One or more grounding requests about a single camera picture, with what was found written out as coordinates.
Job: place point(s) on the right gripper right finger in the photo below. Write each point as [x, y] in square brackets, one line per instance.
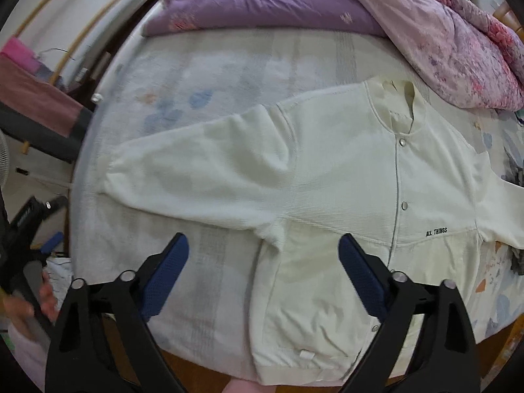
[444, 358]

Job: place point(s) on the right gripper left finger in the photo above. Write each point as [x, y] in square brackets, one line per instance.
[80, 358]

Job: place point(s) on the cream white snap jacket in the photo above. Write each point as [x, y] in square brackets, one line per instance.
[374, 160]

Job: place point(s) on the white clothes pile on floor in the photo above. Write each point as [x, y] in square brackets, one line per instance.
[60, 273]

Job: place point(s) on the white patterned bed sheet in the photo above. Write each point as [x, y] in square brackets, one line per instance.
[168, 82]

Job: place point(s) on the purple floral quilt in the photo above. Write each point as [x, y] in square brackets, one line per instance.
[464, 54]

